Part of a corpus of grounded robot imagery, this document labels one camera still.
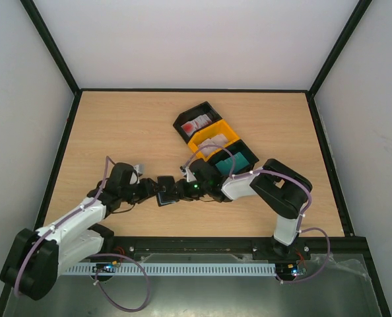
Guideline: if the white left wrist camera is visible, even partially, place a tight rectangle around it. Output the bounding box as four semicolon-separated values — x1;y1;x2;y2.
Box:
133;164;145;177

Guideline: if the teal card stack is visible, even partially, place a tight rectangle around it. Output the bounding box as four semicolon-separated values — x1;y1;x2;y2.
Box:
215;152;249;175

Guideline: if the white slotted cable duct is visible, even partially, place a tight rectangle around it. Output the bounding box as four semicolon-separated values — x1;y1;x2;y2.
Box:
64;262;277;277

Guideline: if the black bin with teal cards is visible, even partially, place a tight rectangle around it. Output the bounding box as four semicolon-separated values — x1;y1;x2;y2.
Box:
208;139;259;176

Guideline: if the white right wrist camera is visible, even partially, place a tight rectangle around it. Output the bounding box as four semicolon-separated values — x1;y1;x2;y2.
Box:
180;166;197;183

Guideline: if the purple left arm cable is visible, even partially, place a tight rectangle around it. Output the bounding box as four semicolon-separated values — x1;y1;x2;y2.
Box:
13;155;150;312

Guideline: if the red white card stack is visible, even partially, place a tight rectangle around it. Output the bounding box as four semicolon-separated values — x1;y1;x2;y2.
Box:
181;114;212;137

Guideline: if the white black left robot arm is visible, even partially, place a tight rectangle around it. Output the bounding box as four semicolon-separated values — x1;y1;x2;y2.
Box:
0;162;160;300

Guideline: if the white floral card stack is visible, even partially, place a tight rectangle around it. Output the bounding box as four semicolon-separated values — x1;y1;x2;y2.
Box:
198;133;228;157

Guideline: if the black bin with red cards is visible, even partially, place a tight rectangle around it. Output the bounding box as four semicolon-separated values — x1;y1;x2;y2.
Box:
173;101;222;144

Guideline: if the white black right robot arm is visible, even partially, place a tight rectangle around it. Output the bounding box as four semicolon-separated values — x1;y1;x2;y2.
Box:
172;158;313;259

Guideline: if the yellow plastic bin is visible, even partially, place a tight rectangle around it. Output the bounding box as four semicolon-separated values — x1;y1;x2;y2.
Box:
187;120;240;161

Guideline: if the black aluminium frame rail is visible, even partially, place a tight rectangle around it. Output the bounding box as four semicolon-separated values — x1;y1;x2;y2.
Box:
17;234;370;262

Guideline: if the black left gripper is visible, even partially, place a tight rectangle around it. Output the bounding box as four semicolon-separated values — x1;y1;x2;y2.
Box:
120;178;162;205

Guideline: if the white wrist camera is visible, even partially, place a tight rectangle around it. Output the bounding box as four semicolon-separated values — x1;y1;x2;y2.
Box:
133;164;145;177
180;166;197;183

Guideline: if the black leather card holder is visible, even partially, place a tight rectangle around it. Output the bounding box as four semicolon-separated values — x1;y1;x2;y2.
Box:
156;176;180;207

